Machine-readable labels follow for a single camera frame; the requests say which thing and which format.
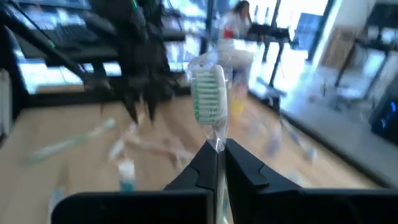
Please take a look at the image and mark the background desk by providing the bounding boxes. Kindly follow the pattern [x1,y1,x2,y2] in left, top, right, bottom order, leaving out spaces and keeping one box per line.
[248,23,293,94]

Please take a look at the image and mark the person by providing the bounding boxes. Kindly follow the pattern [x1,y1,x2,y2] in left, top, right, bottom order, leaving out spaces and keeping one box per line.
[222,0,254,41]

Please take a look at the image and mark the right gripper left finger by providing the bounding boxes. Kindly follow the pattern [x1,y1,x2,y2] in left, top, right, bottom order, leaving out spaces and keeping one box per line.
[50,139,220,224]

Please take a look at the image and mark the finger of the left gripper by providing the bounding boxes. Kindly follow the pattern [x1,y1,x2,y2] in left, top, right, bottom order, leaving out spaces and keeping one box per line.
[119,89,141,126]
[144,89,163,126]

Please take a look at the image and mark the silver bracket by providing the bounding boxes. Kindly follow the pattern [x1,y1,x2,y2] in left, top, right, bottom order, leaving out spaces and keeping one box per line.
[0,70,12,134]

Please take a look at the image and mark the teal mouthwash bottle white cap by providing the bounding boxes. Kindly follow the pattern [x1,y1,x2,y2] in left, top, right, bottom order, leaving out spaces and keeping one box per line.
[117,158,137,192]

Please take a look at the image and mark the green toothbrush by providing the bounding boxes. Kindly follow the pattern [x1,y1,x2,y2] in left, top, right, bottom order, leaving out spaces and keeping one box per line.
[24,117,116,166]
[185,51,234,224]

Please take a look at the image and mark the black keyboard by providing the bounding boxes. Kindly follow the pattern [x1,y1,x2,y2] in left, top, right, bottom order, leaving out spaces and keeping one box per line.
[46,21,100,44]

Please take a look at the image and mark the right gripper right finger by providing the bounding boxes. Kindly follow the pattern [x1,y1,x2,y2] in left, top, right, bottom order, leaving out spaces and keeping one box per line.
[224,138,398,224]

